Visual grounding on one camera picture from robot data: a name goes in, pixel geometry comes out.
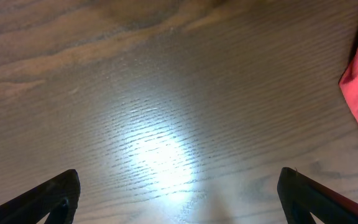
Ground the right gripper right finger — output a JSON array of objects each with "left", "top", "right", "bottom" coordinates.
[{"left": 277, "top": 167, "right": 358, "bottom": 224}]

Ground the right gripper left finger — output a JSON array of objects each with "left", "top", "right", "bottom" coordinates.
[{"left": 0, "top": 169, "right": 81, "bottom": 224}]

